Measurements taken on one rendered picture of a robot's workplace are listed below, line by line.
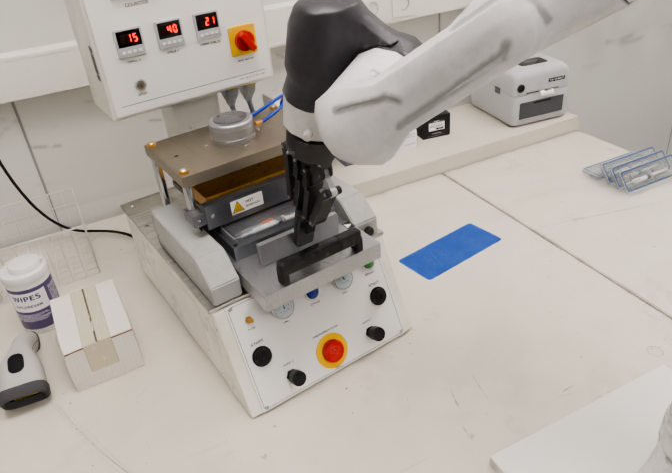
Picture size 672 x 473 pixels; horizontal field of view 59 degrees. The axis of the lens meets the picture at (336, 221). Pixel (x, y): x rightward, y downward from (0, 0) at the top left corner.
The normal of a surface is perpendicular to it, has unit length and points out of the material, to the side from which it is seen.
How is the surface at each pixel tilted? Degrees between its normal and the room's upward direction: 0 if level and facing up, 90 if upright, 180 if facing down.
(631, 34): 90
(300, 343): 65
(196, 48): 90
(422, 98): 96
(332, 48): 106
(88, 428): 0
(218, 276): 40
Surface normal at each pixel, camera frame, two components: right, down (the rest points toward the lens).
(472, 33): -0.51, 0.21
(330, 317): 0.48, -0.02
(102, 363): 0.48, 0.42
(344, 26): 0.29, 0.60
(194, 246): -0.08, -0.86
